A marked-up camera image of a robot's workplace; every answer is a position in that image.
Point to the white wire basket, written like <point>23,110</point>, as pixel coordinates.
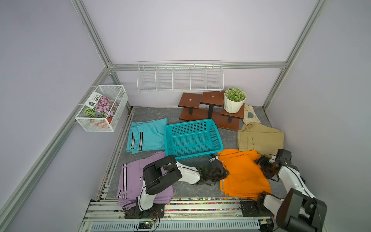
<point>86,116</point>

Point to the khaki folded pants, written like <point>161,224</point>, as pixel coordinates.
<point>262,139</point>

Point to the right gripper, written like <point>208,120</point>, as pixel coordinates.
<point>262,161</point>

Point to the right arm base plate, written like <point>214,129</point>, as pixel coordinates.
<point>251,209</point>

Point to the pink artificial flowers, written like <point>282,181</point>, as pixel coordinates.
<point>106,107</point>

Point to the beige glove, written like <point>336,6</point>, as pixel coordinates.
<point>250,115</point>

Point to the purple pants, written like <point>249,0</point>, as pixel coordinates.
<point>131,180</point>

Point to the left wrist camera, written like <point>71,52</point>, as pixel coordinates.
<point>213,157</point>

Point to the white pot green plant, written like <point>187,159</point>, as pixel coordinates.
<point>234,98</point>

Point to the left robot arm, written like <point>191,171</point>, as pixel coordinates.
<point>163,173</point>

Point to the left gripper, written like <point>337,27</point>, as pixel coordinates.
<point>222,175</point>

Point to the brown wooden tiered stand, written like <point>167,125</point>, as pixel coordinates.
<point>209,105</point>

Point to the teal plastic basket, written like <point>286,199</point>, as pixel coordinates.
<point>193,139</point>

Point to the orange pants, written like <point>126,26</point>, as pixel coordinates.
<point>245,180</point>

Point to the teal folded pants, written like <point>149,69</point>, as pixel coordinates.
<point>147,136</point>

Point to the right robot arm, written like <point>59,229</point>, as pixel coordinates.
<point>300,211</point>

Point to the white wire wall shelf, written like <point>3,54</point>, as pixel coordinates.
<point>177,76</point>

